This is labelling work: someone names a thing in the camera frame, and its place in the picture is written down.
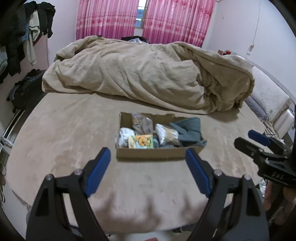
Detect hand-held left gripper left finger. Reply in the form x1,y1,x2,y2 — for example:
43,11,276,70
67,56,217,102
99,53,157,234
25,147,111,241

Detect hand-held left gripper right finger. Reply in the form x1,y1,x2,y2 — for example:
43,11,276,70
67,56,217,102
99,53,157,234
185,148,270,241

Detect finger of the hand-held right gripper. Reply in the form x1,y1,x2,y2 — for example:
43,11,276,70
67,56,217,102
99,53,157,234
248,130,271,147
234,137,264,163

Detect grey knitted gloves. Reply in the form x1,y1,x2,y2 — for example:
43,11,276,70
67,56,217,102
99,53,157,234
170,117,203,147

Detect white socks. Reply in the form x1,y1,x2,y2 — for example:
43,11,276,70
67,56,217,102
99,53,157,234
116,128,135,147

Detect cardboard box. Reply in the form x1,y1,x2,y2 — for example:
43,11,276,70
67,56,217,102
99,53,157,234
116,112,207,160

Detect colourful printed pack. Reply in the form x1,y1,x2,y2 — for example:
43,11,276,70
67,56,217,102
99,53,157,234
128,134,154,149

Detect clear plastic bag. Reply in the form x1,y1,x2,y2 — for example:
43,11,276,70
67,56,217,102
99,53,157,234
132,113,153,135

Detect person's right hand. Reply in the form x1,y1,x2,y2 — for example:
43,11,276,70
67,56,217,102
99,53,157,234
264,181,296,225

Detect grey pillow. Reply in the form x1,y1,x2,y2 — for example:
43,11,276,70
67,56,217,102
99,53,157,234
245,96,269,121

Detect white padded headboard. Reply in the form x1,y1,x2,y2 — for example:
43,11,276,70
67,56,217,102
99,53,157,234
231,52,296,139

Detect beige duvet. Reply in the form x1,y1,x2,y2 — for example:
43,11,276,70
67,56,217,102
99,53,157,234
42,36,255,114

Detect black suitcase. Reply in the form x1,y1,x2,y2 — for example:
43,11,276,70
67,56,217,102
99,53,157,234
6,69,47,110

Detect dark cloth behind duvet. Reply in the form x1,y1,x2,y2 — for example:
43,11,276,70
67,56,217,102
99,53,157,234
121,36,149,44

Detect pink curtain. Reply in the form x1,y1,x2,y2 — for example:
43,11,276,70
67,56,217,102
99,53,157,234
76,0,139,40
142,0,215,47

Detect hanging beige garment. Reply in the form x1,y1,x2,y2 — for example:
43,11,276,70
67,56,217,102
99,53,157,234
23,10,40,66

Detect hanging dark clothes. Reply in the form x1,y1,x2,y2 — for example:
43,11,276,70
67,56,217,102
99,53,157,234
0,1,56,84

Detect window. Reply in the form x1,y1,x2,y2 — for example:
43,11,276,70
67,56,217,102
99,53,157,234
136,0,149,29

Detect black cables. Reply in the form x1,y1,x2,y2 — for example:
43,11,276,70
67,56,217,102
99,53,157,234
264,128,279,138

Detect white wall cable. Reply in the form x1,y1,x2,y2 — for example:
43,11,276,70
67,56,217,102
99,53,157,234
246,0,262,56

